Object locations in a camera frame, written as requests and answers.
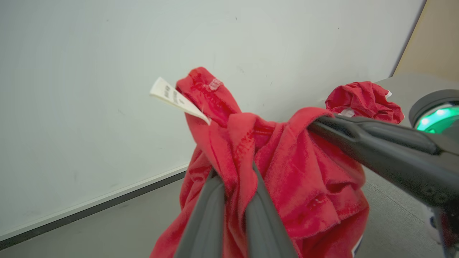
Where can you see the beige partition panel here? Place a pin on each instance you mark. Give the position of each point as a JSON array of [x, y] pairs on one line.
[[434, 39]]

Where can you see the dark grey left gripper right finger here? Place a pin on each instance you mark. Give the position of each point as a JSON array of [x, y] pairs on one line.
[[265, 225]]

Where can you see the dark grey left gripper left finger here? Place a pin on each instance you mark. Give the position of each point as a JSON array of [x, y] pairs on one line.
[[206, 222]]

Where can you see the black baseboard strip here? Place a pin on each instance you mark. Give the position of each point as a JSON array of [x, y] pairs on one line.
[[89, 212]]

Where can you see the red garment with white stripes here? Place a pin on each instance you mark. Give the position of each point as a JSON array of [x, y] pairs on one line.
[[304, 179]]

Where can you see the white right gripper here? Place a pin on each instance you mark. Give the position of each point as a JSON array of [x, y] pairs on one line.
[[435, 114]]

